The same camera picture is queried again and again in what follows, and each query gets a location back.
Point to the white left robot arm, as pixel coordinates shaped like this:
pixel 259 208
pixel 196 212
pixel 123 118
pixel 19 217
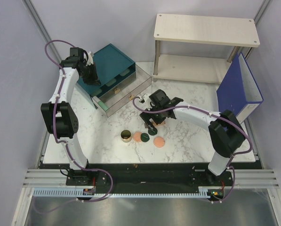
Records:
pixel 61 120

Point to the gold round jar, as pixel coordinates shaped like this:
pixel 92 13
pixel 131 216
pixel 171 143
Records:
pixel 126 136

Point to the peach sponge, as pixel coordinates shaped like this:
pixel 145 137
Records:
pixel 137 136
pixel 159 142

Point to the teal drawer organizer box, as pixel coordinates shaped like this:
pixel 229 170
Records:
pixel 110 62

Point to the blue lever arch binder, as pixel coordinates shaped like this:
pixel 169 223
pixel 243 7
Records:
pixel 238 91

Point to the dark green puff left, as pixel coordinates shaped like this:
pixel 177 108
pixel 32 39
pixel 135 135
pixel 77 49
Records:
pixel 144 137

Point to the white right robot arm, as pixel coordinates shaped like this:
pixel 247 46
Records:
pixel 224 129

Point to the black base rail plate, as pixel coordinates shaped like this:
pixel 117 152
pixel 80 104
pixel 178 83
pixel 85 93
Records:
pixel 190 177

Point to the dark green puff right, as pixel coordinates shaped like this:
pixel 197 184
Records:
pixel 152 132

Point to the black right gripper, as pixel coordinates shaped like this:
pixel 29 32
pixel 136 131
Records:
pixel 146 115

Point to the peach sponge left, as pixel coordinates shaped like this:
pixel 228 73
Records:
pixel 137 136

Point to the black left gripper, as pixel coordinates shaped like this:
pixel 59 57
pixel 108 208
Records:
pixel 94 80

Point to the peach sponge right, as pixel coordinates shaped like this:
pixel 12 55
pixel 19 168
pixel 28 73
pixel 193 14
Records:
pixel 159 142

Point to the mint green tube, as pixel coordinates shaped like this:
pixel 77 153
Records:
pixel 100 103

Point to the light blue cable duct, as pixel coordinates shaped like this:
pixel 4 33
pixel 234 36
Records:
pixel 93 193

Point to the dark green puff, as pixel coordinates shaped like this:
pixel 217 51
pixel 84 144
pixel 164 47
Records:
pixel 152 132
pixel 144 137

